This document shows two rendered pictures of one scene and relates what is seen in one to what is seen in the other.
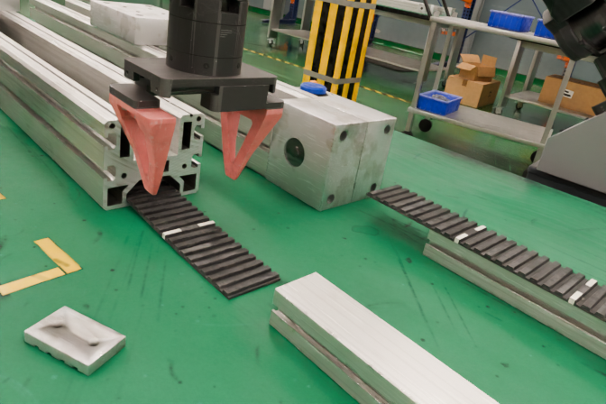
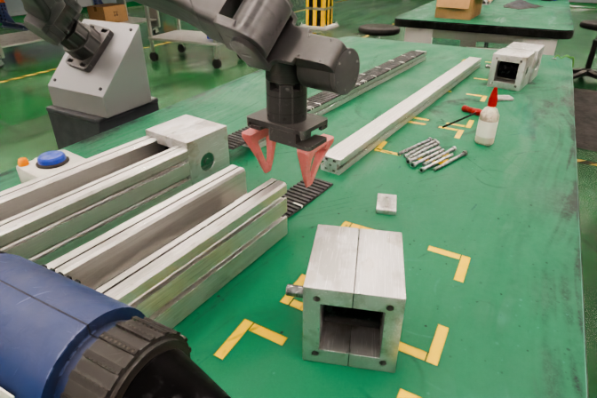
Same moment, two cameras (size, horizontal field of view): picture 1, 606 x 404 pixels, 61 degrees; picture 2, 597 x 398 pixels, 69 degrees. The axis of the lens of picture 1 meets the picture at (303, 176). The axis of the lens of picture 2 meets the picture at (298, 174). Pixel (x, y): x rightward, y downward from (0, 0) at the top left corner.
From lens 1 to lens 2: 0.82 m
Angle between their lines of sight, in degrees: 87
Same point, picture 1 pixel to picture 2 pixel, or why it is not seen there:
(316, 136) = (218, 140)
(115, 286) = (348, 209)
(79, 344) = (390, 199)
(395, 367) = (359, 141)
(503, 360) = not seen: hidden behind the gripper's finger
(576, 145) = (116, 91)
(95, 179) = (280, 226)
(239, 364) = (364, 177)
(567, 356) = not seen: hidden behind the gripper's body
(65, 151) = (245, 252)
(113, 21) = not seen: outside the picture
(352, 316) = (342, 147)
